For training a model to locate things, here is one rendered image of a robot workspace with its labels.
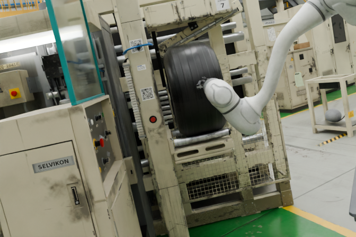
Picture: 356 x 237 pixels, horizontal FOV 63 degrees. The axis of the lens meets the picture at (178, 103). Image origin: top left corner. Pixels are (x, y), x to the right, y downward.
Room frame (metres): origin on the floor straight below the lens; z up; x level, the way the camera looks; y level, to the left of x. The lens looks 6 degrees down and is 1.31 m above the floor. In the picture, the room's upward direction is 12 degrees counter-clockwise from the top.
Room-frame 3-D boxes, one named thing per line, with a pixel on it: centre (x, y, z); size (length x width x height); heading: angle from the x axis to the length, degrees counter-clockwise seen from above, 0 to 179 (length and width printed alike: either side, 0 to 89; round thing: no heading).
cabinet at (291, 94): (6.27, -2.55, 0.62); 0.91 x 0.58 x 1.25; 115
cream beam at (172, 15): (2.15, -0.20, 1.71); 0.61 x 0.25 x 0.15; 92
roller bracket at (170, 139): (1.84, 0.09, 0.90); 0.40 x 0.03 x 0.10; 2
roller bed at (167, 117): (2.22, 0.15, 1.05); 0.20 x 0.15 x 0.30; 92
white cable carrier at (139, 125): (1.78, 0.25, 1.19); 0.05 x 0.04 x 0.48; 2
